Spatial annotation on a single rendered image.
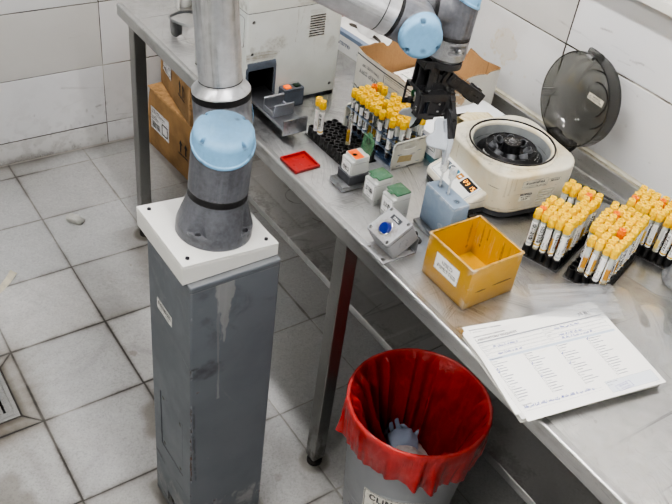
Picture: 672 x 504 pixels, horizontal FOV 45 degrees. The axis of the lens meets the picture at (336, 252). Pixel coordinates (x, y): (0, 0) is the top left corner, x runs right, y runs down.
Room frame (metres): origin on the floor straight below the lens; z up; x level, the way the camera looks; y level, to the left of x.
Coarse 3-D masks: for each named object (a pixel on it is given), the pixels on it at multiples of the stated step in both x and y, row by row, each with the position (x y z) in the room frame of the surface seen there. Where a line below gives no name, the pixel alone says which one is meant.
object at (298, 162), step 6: (282, 156) 1.61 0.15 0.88; (288, 156) 1.62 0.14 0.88; (294, 156) 1.62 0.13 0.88; (300, 156) 1.63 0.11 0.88; (306, 156) 1.63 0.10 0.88; (288, 162) 1.60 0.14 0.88; (294, 162) 1.60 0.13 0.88; (300, 162) 1.60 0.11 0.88; (306, 162) 1.61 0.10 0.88; (312, 162) 1.61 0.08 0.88; (294, 168) 1.57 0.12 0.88; (300, 168) 1.58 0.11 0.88; (306, 168) 1.57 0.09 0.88; (312, 168) 1.58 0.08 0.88
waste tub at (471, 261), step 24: (480, 216) 1.35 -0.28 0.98; (432, 240) 1.27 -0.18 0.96; (456, 240) 1.32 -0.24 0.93; (480, 240) 1.34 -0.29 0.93; (504, 240) 1.29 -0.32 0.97; (432, 264) 1.26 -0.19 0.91; (456, 264) 1.21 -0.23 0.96; (480, 264) 1.31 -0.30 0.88; (504, 264) 1.23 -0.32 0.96; (456, 288) 1.20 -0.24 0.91; (480, 288) 1.20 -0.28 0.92; (504, 288) 1.24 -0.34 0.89
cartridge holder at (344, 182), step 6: (336, 174) 1.56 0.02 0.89; (342, 174) 1.54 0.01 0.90; (360, 174) 1.54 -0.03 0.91; (366, 174) 1.55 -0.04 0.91; (330, 180) 1.55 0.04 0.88; (336, 180) 1.53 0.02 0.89; (342, 180) 1.54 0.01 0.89; (348, 180) 1.52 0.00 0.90; (354, 180) 1.53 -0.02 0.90; (360, 180) 1.54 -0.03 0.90; (336, 186) 1.53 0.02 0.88; (342, 186) 1.51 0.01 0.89; (348, 186) 1.52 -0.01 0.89; (354, 186) 1.53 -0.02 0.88; (360, 186) 1.54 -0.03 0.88
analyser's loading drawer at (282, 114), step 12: (252, 96) 1.81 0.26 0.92; (264, 96) 1.82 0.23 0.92; (276, 96) 1.78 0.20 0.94; (264, 108) 1.76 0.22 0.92; (276, 108) 1.73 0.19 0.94; (288, 108) 1.75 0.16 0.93; (276, 120) 1.71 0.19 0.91; (288, 120) 1.69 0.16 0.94; (300, 120) 1.71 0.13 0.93; (288, 132) 1.69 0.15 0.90
